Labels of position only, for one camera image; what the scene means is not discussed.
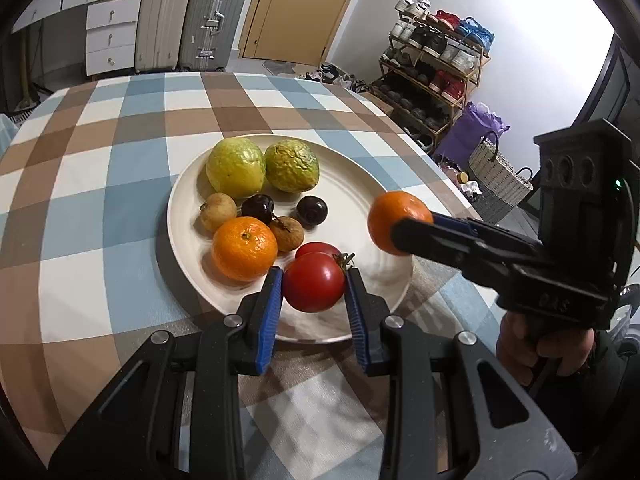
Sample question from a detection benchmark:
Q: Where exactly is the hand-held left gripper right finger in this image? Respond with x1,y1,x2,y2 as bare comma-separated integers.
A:
345,267,578,480

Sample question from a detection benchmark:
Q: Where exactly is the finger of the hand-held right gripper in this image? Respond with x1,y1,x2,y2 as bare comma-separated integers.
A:
431,211,542,250
391,216,542,292

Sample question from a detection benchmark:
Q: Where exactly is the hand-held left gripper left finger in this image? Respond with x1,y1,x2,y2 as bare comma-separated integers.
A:
48,266,285,480

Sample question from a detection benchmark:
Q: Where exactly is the red tomato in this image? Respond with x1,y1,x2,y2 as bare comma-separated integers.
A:
282,251,347,314
294,241,342,261

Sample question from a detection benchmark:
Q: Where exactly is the orange mandarin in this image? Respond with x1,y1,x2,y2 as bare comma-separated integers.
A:
367,191,434,257
211,216,279,282

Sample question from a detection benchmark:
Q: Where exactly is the brown longan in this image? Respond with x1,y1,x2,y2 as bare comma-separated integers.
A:
199,192,238,234
269,216,305,253

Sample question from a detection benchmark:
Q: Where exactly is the dark purple plum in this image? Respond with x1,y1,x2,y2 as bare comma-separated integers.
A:
241,194,281,226
296,195,329,226

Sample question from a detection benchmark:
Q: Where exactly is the cream round plate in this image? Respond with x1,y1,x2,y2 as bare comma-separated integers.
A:
166,133,415,344

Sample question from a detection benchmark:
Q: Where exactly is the person's right forearm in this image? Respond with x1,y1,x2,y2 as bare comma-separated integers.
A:
530,332,633,461

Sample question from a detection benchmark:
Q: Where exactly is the person's right hand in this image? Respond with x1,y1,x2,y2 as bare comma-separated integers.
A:
496,312,596,387

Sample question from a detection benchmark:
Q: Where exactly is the woven grey basket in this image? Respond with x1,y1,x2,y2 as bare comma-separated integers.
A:
467,131,535,226

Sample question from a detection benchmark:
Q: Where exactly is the purple bag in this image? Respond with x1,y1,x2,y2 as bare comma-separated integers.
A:
432,101,511,166

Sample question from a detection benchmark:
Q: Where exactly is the wooden shoe rack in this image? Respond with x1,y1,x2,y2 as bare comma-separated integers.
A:
377,7,491,153

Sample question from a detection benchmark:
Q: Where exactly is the green wrinkled lemon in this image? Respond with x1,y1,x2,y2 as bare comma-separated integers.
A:
264,139,320,194

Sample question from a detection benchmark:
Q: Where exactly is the yellow lemon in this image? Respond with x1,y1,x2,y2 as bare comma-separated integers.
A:
206,137,267,199

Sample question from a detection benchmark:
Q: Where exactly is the cardboard box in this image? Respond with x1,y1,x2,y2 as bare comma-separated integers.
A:
360,91,401,116

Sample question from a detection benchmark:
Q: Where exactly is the shoe rack with shoes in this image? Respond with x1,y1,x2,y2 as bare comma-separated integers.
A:
380,0,496,148

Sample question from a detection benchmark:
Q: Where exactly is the blue mesh bag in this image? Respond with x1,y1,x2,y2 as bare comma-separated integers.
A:
457,16,496,47

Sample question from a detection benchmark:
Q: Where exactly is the loose slippers pile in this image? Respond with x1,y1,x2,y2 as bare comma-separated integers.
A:
295,62,371,93

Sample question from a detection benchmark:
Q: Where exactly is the grey door mat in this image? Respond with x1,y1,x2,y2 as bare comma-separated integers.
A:
262,59,301,77

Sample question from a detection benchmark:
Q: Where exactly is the wooden door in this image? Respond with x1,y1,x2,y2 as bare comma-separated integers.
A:
237,0,371,68

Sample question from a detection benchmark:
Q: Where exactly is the silver suitcase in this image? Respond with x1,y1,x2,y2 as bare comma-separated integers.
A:
178,0,251,73

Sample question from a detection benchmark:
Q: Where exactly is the beige suitcase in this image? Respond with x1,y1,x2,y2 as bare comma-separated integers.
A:
135,0,197,73

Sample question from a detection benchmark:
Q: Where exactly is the white desk with drawers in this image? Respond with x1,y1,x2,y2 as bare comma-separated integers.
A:
11,0,146,81

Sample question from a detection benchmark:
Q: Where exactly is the dark door frame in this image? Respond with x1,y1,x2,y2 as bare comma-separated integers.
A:
570,35,636,161

